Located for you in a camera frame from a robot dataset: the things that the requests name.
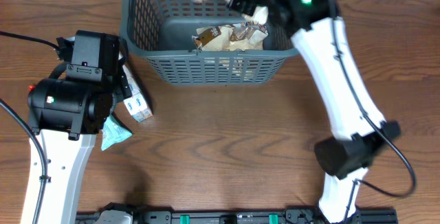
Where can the grey plastic basket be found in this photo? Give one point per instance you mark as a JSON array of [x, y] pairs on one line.
[[162, 31]]

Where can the white patterned carton box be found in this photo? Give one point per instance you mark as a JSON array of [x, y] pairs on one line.
[[136, 105]]

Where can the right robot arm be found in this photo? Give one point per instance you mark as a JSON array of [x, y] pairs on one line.
[[359, 129]]

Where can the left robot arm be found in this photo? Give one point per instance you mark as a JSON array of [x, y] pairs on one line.
[[66, 112]]

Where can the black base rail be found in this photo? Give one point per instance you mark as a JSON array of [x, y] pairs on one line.
[[120, 213]]

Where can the small teal snack packet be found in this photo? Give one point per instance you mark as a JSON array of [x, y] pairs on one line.
[[113, 133]]

